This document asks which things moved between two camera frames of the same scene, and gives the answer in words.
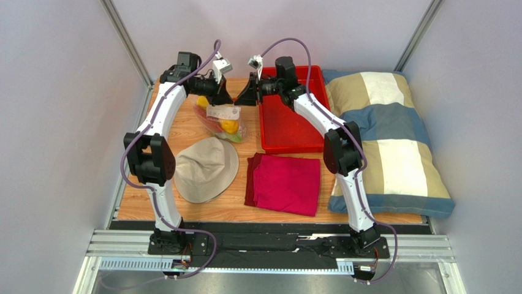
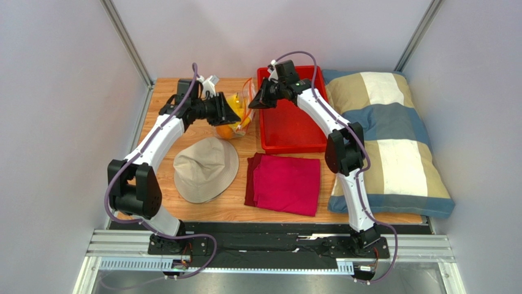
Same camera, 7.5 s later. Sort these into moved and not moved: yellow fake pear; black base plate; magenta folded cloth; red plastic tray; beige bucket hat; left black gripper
Moved: left black gripper; yellow fake pear
Not moved: beige bucket hat; black base plate; red plastic tray; magenta folded cloth
